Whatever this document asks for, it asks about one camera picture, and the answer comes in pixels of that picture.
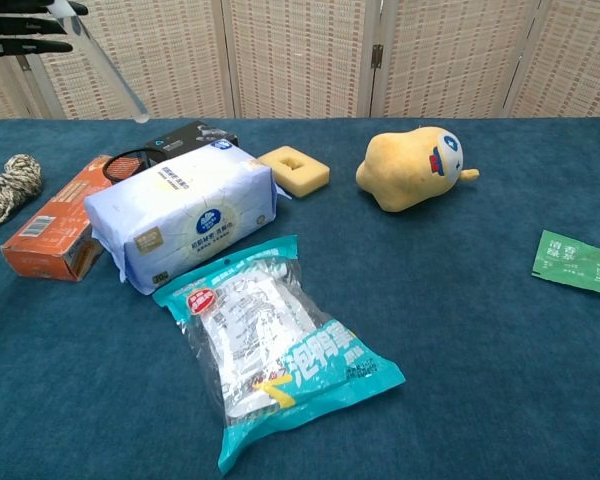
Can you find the yellow sponge with hole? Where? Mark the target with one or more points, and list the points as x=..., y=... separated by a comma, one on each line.
x=305, y=175

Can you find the green tea sachet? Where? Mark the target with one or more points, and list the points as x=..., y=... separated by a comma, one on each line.
x=575, y=262

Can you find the clear plastic tube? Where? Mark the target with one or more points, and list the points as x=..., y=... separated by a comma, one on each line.
x=111, y=75

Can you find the white blue tissue pack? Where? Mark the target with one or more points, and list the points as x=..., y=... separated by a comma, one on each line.
x=180, y=210

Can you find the dark blue table cover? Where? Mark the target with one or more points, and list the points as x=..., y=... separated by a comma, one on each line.
x=480, y=350

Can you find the small metal screen hinge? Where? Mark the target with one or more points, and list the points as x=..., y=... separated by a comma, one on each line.
x=377, y=55

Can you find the teal clear snack bag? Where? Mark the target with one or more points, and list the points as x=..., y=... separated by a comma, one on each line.
x=260, y=350

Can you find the orange cardboard box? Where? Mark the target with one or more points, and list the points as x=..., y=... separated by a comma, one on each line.
x=55, y=220

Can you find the woven bamboo folding screen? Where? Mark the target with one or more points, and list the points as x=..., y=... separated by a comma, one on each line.
x=300, y=55

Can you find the black printed carton box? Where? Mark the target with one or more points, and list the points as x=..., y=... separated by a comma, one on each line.
x=190, y=137

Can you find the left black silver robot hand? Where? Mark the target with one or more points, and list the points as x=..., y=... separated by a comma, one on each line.
x=15, y=27

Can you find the yellow plush toy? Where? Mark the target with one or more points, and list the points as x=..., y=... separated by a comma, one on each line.
x=405, y=175

